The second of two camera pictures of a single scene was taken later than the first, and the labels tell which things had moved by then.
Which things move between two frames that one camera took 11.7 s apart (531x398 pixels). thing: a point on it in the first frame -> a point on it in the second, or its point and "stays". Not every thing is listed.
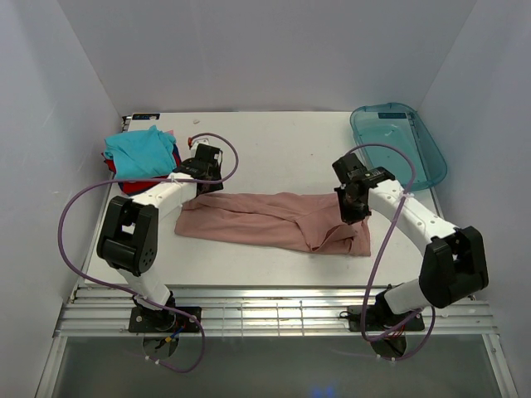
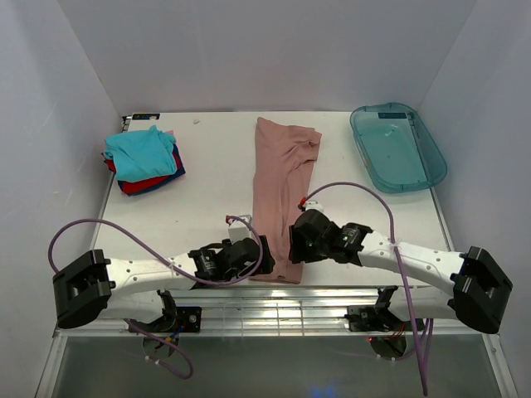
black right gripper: [348, 206] -> [294, 243]
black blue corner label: [146, 117] stays
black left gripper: [213, 178] -> [265, 254]
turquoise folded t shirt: [140, 153] stays
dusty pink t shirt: [309, 222] -> [283, 159]
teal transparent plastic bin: [400, 127] stays
